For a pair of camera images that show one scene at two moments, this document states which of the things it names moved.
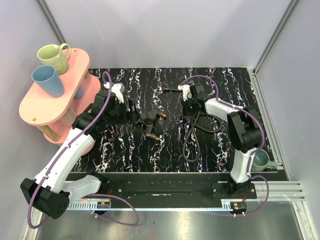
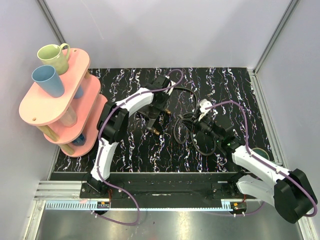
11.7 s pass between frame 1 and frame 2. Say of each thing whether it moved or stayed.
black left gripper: moved
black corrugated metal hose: moved
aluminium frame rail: stayed
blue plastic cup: stayed
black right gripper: moved
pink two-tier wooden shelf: stayed
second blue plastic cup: stayed
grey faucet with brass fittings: moved
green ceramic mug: stayed
